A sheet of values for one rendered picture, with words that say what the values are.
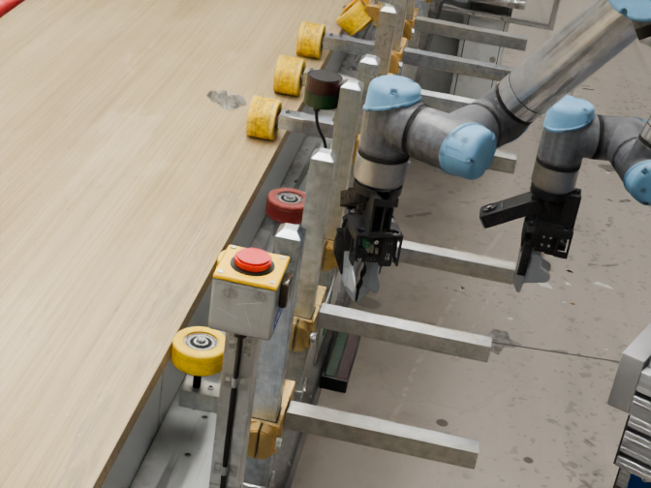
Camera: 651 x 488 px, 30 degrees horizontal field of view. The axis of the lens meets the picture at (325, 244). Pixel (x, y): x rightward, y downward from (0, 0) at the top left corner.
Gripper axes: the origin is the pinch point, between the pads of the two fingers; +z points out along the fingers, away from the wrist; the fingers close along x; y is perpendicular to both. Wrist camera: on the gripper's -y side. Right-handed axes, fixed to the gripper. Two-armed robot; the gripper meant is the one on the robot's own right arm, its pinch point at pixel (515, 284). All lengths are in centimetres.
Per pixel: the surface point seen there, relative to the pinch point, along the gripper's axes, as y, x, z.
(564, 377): 27, 103, 83
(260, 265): -33, -81, -40
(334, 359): -28.3, -17.0, 12.3
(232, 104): -62, 36, -8
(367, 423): -20, -50, 0
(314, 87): -40, -7, -32
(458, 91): -19, 225, 50
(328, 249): -33.1, -8.5, -4.1
